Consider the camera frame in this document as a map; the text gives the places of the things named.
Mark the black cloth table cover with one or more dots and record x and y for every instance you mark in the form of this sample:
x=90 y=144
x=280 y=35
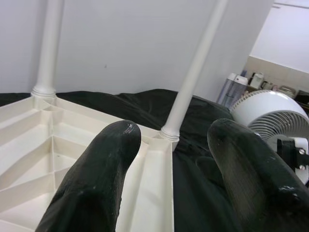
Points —
x=193 y=193

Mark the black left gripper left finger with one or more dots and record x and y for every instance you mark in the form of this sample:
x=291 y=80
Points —
x=96 y=181

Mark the grey ribbed cylinder appliance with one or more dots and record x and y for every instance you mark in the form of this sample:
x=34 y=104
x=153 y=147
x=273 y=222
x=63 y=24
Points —
x=233 y=91

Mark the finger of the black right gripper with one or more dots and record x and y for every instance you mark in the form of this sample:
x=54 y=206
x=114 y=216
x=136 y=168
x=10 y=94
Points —
x=210 y=169

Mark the white electric kettle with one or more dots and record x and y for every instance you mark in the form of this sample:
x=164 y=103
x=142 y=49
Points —
x=256 y=80

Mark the white plastic children table top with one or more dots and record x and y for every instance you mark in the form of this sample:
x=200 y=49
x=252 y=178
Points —
x=60 y=145

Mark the white round floor fan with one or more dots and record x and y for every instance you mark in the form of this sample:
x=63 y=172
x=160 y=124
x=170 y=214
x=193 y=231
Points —
x=270 y=113

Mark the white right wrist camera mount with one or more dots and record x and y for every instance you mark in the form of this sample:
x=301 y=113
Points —
x=299 y=157

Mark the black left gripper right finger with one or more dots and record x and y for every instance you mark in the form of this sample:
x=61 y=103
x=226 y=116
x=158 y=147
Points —
x=260 y=181

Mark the white plastic table leg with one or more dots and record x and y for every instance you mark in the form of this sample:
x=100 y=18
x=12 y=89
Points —
x=49 y=48
x=193 y=72

